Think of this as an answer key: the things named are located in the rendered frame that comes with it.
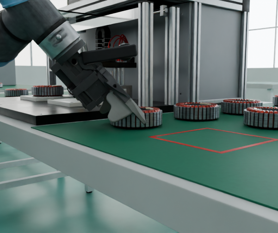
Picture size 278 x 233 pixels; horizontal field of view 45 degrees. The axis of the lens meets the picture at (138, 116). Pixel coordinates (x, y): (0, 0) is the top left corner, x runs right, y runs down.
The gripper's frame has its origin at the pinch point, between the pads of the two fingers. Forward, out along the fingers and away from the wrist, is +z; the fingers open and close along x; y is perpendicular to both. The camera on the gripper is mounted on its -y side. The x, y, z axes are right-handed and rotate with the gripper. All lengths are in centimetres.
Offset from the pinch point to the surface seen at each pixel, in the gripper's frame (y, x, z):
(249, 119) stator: -16.1, 8.7, 14.1
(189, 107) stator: -10.6, -2.8, 7.6
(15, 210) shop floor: 84, -145, 33
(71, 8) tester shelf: -13, -60, -30
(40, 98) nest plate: 16, -46, -14
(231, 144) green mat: -6.0, 22.9, 7.1
